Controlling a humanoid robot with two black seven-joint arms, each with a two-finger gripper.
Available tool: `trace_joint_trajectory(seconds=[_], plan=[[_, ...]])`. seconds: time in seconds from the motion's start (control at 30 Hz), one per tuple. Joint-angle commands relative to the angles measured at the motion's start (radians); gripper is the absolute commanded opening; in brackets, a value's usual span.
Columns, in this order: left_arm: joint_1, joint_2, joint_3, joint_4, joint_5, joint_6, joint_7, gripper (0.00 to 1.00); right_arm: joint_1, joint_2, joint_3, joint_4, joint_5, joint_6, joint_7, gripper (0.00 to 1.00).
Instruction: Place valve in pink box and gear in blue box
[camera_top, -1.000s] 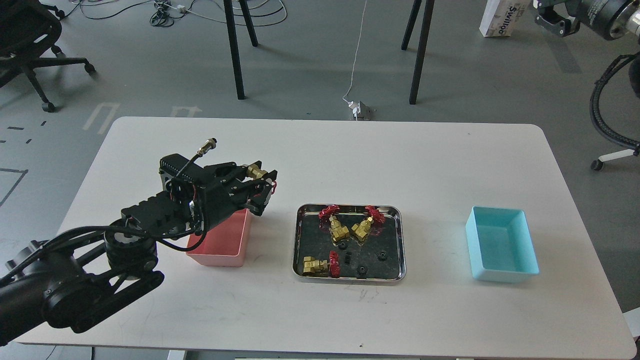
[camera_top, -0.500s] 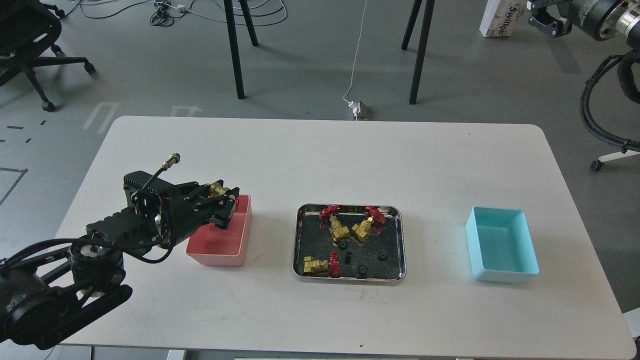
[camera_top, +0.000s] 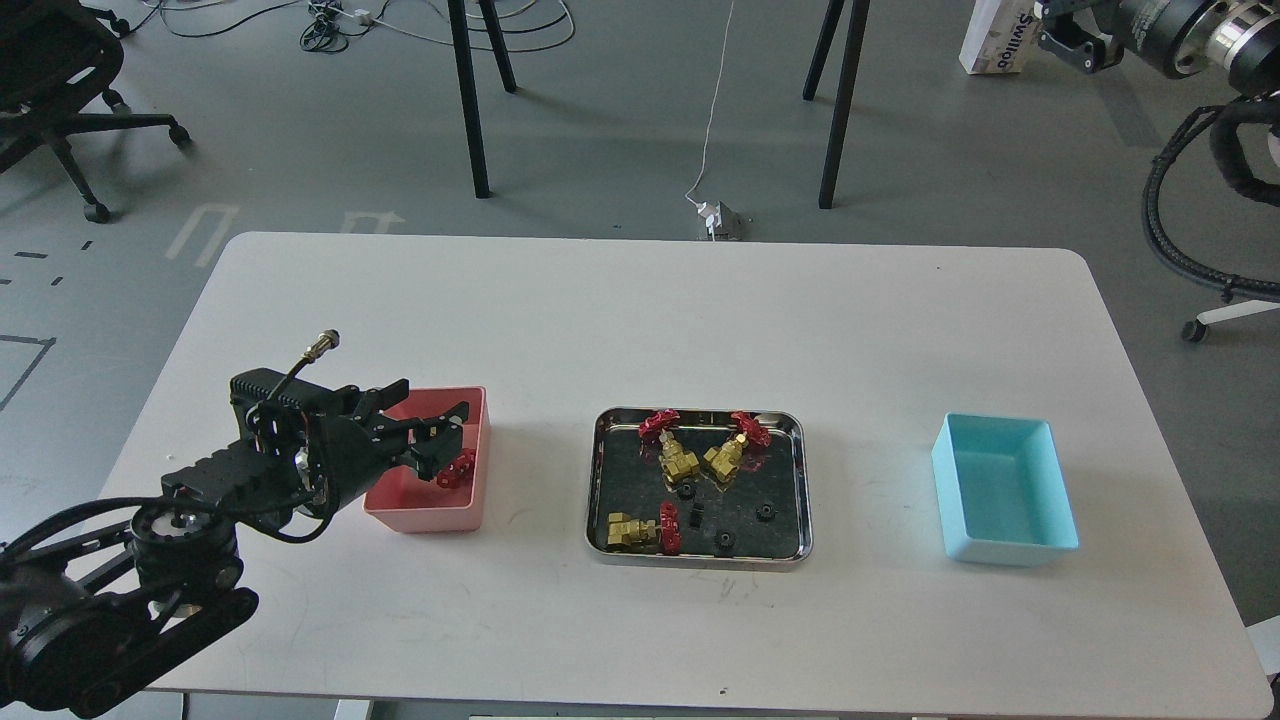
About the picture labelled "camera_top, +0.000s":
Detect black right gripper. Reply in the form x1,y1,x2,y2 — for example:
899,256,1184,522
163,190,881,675
1033,1,1125,73

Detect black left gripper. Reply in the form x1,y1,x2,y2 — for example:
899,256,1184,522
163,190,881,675
229,368,470,516

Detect brass valve red handwheel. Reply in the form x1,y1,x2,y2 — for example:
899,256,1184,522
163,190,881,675
433,448,477,489

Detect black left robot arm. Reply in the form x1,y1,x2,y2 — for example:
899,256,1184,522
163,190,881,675
3,368,471,719

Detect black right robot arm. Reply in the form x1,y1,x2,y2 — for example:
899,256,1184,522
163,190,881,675
1033,1,1279,97

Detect pink plastic box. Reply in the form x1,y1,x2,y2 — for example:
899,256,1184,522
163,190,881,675
364,386,490,534

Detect white cardboard box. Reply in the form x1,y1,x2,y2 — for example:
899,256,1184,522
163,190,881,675
959,1,1041,76

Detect brass valve bottom left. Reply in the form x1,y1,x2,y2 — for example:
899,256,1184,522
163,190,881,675
605,501,684,556

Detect brass valve upper left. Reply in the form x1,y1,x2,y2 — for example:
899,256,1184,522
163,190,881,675
637,407,700,491

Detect brass valve upper right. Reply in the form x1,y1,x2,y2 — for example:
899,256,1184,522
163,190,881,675
701,411,772,488

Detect small black gear bottom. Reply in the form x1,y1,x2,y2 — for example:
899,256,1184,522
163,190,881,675
713,530,736,557

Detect light blue plastic box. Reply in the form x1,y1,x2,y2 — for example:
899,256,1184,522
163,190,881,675
931,413,1080,568

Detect black stand leg right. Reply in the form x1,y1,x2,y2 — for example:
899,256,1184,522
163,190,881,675
803,1,872,210

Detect black stand leg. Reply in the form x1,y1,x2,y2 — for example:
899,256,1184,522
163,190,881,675
803,1,872,210
445,1,518,199

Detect shiny metal tray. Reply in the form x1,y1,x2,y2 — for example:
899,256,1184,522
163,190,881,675
585,406,813,570

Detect black stand leg left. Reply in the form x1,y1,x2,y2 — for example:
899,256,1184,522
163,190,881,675
445,1,518,199

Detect white power adapter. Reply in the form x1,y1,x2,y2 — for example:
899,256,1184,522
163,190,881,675
695,202,745,242

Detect black office chair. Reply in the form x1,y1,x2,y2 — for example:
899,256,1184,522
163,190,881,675
1,1,191,224

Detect black corrugated cable hose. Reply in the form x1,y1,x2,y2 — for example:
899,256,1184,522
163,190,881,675
1142,95,1280,301

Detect white floor cable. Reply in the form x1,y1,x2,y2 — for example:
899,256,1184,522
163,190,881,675
685,0,739,209

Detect white power strip cables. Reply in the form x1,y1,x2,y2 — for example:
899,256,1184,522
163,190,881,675
140,0,577,55

